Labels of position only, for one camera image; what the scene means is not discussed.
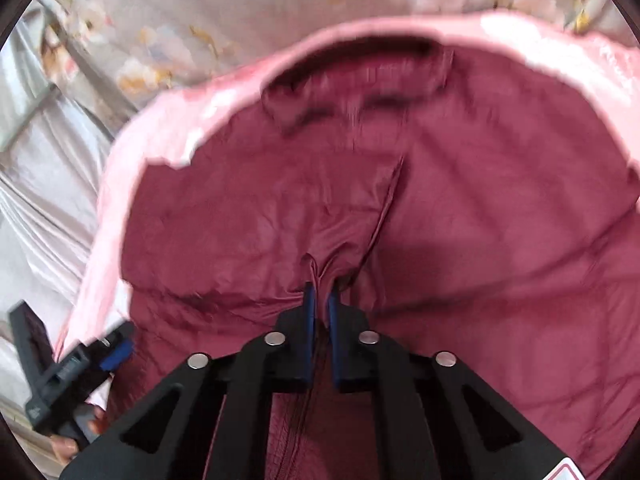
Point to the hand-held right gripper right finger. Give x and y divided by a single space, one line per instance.
334 315

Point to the grey floral blanket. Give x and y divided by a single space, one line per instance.
200 10

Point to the white satin sheet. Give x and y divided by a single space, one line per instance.
45 210

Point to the maroon puffer jacket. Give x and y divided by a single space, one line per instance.
450 210

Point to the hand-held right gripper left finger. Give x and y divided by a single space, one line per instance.
309 310

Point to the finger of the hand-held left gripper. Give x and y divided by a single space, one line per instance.
119 352

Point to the person's left hand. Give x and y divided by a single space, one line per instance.
67 444

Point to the pink printed blanket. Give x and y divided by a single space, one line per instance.
107 240

